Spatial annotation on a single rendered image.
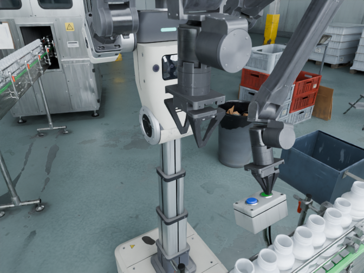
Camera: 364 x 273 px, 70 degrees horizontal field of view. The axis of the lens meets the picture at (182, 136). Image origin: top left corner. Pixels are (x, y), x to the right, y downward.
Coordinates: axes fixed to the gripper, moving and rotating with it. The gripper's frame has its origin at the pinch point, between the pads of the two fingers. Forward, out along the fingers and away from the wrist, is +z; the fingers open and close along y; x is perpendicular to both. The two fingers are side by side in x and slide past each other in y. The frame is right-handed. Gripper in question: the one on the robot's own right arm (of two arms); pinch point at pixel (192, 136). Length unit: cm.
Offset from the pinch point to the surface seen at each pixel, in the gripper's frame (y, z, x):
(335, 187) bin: -7, 53, 85
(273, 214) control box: 3.3, 31.1, 26.5
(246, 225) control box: 0.9, 33.1, 18.8
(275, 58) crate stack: -158, 33, 214
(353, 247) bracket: 20, 35, 39
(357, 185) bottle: 14, 21, 45
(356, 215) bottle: 17, 27, 41
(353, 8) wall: -535, 4, 1060
